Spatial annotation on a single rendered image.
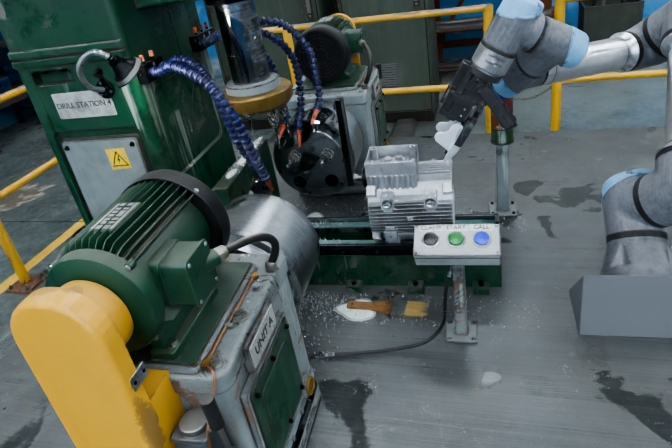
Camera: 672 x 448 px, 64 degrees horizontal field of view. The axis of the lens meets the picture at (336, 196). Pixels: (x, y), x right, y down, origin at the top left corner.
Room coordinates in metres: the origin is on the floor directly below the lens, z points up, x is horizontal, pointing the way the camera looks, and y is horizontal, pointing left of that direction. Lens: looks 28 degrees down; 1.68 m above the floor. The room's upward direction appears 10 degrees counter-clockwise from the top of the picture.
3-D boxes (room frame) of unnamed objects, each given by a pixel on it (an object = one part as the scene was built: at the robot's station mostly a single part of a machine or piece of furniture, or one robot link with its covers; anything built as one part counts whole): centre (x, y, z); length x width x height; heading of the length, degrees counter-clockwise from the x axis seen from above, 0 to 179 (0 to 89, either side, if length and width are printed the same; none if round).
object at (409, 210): (1.17, -0.19, 1.01); 0.20 x 0.19 x 0.19; 74
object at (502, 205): (1.39, -0.49, 1.01); 0.08 x 0.08 x 0.42; 73
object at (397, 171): (1.18, -0.15, 1.11); 0.12 x 0.11 x 0.07; 74
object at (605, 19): (5.17, -2.90, 0.41); 0.52 x 0.47 x 0.82; 70
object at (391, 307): (1.04, -0.08, 0.80); 0.21 x 0.05 x 0.01; 70
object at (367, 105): (1.83, -0.06, 0.99); 0.35 x 0.31 x 0.37; 163
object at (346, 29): (1.86, -0.10, 1.16); 0.33 x 0.26 x 0.42; 163
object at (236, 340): (0.69, 0.29, 0.99); 0.35 x 0.31 x 0.37; 163
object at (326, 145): (1.58, 0.01, 1.04); 0.41 x 0.25 x 0.25; 163
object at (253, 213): (0.92, 0.21, 1.04); 0.37 x 0.25 x 0.25; 163
